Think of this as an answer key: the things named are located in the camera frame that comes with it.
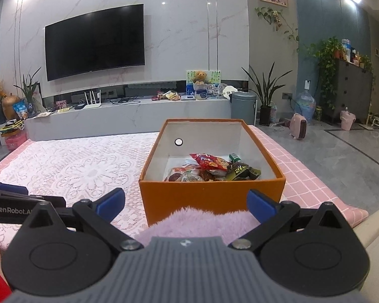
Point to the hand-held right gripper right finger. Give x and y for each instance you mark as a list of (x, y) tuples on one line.
[(262, 203)]

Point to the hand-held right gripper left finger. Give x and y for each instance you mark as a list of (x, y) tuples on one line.
[(110, 203)]

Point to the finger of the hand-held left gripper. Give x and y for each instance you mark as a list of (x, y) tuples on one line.
[(12, 187)]

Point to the dark green packet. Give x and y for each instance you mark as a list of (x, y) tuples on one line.
[(243, 171)]

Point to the orange cardboard box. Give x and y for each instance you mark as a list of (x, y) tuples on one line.
[(208, 195)]

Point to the red braised meat packet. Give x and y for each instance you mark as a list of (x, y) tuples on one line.
[(207, 175)]

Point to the large red snack packet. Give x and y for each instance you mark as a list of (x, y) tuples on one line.
[(210, 162)]

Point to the dark brown round packet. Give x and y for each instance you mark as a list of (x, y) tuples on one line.
[(175, 176)]

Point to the pile of snacks on console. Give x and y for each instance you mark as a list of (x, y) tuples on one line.
[(171, 95)]

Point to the pink basket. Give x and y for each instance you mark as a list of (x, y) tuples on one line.
[(15, 140)]

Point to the white lace tablecloth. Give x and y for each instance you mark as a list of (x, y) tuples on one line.
[(82, 164)]

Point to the pink checked table cover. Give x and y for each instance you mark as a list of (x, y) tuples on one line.
[(271, 151)]

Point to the purple fluffy cloth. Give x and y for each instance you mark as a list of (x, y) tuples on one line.
[(189, 224)]

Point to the blue snack bag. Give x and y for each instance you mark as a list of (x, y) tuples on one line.
[(20, 111)]

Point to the golden vase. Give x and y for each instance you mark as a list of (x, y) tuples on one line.
[(10, 109)]

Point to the pink heater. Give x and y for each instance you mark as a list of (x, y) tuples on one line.
[(298, 127)]

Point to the grey marble television console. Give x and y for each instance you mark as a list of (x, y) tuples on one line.
[(129, 118)]

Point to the grey trash bin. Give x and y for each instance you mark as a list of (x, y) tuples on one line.
[(243, 109)]

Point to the slim-leaf potted plant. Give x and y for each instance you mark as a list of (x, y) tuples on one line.
[(28, 91)]

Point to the white router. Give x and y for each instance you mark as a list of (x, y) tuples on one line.
[(93, 104)]

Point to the blue water jug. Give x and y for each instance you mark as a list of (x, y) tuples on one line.
[(305, 105)]

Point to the long-leaf potted plant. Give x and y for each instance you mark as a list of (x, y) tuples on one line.
[(265, 94)]

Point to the white round device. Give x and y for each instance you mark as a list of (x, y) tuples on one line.
[(229, 91)]

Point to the beige cushion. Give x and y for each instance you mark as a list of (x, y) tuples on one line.
[(377, 230)]

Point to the pink bucket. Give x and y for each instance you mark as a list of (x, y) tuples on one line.
[(348, 121)]

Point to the blue box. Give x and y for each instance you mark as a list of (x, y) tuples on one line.
[(201, 93)]

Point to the teddy bear picture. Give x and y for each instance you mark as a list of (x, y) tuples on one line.
[(213, 77)]

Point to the brown teddy bear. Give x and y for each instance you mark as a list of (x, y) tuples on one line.
[(200, 77)]

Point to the white step stool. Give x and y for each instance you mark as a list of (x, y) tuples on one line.
[(378, 122)]

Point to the grey drawer cabinet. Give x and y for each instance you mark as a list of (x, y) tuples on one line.
[(353, 91)]

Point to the ivy plant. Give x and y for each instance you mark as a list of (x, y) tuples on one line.
[(325, 60)]

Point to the black television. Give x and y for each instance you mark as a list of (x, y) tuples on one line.
[(94, 42)]

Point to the hanging vine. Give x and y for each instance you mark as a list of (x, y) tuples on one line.
[(278, 20)]

